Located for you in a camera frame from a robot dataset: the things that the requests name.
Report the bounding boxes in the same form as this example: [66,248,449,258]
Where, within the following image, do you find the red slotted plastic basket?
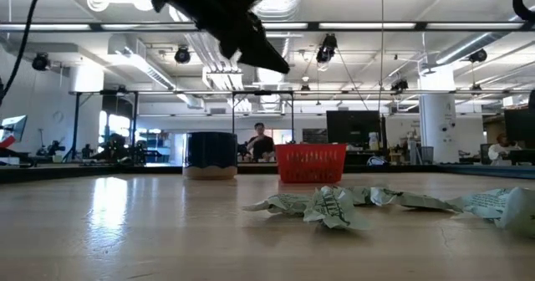
[274,142,348,185]

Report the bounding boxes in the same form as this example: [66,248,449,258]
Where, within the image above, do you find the white round column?
[418,65,460,164]

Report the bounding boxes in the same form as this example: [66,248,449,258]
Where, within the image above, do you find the pale green snack packet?
[345,186,377,207]
[446,187,516,222]
[495,186,535,239]
[241,192,313,217]
[303,185,372,232]
[369,186,460,213]

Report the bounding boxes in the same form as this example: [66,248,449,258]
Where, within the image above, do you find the blue ceramic cup beige base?
[182,130,239,181]

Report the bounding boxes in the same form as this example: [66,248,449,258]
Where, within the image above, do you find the grey waste bin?
[420,146,436,166]

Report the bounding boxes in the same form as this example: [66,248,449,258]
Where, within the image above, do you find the black table edge rail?
[0,162,535,185]

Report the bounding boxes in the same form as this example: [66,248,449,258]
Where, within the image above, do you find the tilted grey monitor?
[0,114,28,145]

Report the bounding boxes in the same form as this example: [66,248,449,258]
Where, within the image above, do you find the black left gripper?
[129,0,291,75]

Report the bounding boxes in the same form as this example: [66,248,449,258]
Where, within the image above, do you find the dark chalkboard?
[302,128,329,145]

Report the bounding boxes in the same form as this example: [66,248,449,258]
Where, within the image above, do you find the black monitor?
[325,110,384,151]
[503,108,535,143]

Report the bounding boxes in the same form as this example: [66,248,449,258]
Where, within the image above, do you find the black hanging cable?
[0,0,47,106]
[512,0,535,23]

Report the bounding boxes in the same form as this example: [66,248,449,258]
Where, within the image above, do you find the person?
[487,132,524,166]
[245,122,277,162]

